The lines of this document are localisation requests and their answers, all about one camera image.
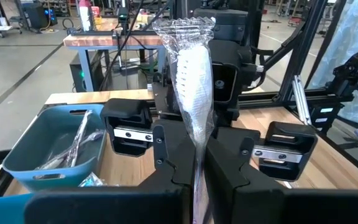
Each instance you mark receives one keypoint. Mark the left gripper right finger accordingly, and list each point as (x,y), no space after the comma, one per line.
(291,205)

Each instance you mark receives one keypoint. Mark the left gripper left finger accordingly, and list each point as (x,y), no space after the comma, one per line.
(120,205)

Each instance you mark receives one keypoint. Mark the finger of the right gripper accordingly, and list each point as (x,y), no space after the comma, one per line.
(169,137)
(238,140)

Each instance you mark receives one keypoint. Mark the purple toothbrush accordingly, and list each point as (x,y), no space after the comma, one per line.
(95,135)
(84,124)

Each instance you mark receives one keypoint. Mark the blue toothbrush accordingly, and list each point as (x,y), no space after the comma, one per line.
(90,181)

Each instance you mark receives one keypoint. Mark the clear plastic utensil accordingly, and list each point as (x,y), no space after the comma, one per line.
(194,81)

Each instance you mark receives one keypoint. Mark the black computer tower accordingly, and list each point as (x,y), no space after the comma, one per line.
(76,71)

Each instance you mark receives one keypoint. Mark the wooden workbench with clutter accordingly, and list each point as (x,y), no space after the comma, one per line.
(104,40)

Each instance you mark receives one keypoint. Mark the black labelled control box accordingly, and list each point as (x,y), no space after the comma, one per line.
(325,118)

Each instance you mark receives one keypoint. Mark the dark grey plastic bin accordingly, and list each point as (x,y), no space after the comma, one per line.
(26,146)

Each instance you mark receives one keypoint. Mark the black case blue lights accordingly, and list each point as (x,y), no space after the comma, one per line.
(39,14)

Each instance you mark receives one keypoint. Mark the translucent plastic sheet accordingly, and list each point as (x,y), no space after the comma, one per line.
(346,37)

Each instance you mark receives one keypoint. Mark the silver bracket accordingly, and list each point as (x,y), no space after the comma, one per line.
(300,96)

